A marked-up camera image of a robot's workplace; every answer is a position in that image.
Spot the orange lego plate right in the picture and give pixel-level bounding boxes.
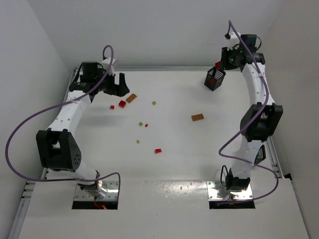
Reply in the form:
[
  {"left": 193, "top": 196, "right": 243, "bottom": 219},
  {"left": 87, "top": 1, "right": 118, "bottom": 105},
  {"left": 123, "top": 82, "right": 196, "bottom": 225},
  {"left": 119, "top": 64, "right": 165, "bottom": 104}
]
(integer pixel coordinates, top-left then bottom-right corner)
[{"left": 191, "top": 114, "right": 204, "bottom": 121}]

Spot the black slotted bin back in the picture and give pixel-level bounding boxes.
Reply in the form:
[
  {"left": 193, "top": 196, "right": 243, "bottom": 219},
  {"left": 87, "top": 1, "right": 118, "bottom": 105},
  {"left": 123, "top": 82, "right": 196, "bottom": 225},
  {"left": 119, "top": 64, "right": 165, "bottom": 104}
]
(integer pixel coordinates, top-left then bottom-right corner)
[{"left": 204, "top": 67, "right": 226, "bottom": 91}]

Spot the orange lego plate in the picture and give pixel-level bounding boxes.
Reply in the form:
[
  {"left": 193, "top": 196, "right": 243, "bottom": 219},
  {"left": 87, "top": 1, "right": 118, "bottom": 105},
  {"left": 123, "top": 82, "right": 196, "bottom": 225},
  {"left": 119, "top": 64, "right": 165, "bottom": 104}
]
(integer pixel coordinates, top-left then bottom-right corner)
[
  {"left": 191, "top": 114, "right": 204, "bottom": 121},
  {"left": 126, "top": 94, "right": 137, "bottom": 104}
]

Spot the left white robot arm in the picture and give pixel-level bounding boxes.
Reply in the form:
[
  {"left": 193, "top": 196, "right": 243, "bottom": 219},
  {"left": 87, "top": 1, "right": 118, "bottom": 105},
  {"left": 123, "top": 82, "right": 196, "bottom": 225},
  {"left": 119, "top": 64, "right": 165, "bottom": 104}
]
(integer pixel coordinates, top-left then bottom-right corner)
[{"left": 36, "top": 57, "right": 130, "bottom": 193}]

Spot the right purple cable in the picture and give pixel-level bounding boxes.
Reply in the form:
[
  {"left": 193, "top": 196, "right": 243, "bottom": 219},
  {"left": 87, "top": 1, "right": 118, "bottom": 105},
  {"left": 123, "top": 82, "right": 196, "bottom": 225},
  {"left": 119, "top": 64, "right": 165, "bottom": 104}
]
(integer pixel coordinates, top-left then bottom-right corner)
[{"left": 218, "top": 20, "right": 279, "bottom": 203}]

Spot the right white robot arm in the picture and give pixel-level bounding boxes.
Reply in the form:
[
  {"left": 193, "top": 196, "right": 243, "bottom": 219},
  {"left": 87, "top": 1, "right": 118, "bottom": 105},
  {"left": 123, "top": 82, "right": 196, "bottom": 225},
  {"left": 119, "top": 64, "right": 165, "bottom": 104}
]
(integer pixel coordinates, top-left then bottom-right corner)
[{"left": 220, "top": 32, "right": 284, "bottom": 192}]

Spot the red flower lego brick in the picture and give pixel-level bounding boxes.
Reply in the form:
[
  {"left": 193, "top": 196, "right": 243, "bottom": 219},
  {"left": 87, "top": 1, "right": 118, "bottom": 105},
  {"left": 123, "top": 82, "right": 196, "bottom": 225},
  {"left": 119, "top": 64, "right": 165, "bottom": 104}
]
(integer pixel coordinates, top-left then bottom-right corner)
[{"left": 209, "top": 78, "right": 216, "bottom": 86}]

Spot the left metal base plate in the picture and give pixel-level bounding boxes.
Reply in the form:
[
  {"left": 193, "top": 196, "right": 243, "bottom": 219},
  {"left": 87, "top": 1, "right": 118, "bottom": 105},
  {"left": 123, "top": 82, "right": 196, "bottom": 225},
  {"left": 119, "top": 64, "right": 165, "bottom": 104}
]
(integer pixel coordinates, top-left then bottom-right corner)
[{"left": 74, "top": 180, "right": 119, "bottom": 201}]

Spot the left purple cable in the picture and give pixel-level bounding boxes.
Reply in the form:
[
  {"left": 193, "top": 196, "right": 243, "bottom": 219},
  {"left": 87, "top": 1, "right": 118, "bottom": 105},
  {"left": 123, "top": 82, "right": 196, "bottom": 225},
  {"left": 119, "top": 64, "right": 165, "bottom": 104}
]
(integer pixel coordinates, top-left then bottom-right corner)
[{"left": 4, "top": 45, "right": 121, "bottom": 185}]

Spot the small red square lego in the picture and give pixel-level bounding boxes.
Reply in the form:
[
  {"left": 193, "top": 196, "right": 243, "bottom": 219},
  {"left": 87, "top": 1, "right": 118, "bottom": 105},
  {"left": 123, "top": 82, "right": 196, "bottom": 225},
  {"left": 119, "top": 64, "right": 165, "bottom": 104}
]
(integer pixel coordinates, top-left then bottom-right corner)
[{"left": 119, "top": 101, "right": 127, "bottom": 108}]

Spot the black slotted bin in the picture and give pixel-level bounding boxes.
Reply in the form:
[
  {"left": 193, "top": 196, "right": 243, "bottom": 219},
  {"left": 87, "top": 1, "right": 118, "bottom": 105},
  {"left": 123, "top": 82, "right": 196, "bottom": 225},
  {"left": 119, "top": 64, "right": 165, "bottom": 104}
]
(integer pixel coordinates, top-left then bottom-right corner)
[
  {"left": 204, "top": 67, "right": 226, "bottom": 91},
  {"left": 254, "top": 145, "right": 266, "bottom": 165}
]

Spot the purple cable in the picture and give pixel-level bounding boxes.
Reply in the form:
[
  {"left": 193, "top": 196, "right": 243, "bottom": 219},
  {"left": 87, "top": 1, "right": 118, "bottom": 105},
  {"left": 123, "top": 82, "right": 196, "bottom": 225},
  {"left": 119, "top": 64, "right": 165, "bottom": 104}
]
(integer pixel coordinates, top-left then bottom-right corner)
[
  {"left": 4, "top": 45, "right": 121, "bottom": 185},
  {"left": 218, "top": 20, "right": 279, "bottom": 203}
]

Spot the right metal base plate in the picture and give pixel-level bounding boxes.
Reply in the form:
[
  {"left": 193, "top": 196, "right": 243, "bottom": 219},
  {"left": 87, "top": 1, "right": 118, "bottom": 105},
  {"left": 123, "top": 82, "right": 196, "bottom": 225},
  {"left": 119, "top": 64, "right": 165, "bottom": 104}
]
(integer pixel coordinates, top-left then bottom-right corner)
[{"left": 206, "top": 181, "right": 253, "bottom": 202}]

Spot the black slotted bin right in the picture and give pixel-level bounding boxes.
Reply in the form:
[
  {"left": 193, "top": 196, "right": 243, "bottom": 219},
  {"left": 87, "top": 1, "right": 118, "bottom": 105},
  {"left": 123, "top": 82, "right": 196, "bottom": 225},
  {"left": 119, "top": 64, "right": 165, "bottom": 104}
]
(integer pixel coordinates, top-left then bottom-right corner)
[{"left": 254, "top": 145, "right": 266, "bottom": 165}]

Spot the metal base plate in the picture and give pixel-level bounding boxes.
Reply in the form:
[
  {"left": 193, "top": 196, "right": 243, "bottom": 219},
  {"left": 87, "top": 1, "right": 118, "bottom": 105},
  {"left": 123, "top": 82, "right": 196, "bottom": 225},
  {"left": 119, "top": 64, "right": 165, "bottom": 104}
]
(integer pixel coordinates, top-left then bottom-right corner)
[
  {"left": 74, "top": 180, "right": 119, "bottom": 201},
  {"left": 206, "top": 181, "right": 253, "bottom": 202}
]

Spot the orange lego plate left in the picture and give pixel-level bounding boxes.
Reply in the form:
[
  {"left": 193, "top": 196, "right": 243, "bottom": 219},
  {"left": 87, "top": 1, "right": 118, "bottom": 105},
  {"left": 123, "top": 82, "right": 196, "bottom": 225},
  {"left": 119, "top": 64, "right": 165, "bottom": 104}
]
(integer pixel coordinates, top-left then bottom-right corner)
[{"left": 126, "top": 94, "right": 137, "bottom": 104}]

